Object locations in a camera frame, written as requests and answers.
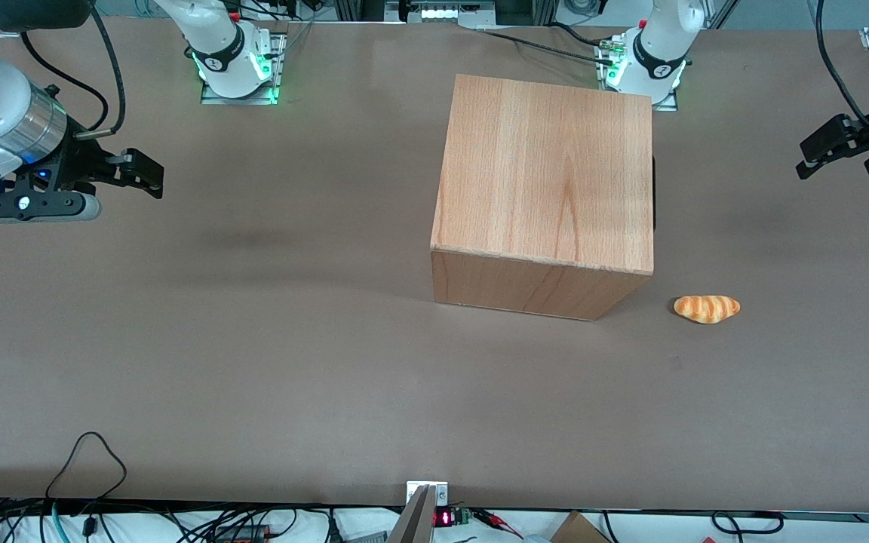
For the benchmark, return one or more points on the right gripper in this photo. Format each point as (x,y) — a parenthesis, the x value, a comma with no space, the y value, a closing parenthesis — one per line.
(78,164)

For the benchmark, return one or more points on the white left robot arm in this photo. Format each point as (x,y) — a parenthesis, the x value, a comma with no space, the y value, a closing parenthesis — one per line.
(661,38)

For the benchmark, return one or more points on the wooden drawer cabinet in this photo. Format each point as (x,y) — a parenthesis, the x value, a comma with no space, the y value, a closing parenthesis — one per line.
(544,188)

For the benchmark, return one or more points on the toy croissant bread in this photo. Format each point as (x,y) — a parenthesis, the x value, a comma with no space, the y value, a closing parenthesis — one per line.
(706,308)

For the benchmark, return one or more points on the white power strip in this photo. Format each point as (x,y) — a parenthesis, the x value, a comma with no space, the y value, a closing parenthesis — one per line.
(449,11)

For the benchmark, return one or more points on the black orange device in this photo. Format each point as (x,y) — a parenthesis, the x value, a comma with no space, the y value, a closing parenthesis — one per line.
(242,534)

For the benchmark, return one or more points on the red digit display module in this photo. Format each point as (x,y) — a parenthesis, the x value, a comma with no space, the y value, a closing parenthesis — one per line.
(446,517)

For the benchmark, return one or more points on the brown cardboard piece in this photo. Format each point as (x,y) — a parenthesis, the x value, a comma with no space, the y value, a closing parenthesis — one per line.
(578,529)

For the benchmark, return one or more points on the red and black clip leads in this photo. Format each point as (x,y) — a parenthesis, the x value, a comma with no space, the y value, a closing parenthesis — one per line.
(495,519)

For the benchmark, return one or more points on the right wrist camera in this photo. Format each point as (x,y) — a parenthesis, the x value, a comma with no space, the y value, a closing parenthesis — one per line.
(42,207)

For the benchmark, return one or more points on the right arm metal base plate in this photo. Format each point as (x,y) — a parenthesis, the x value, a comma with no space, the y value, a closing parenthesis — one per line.
(212,94)

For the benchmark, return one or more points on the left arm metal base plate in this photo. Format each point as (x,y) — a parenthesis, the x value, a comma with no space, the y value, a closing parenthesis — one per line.
(664,104)

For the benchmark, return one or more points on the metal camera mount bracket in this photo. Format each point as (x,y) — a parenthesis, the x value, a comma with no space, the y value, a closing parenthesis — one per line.
(427,494)

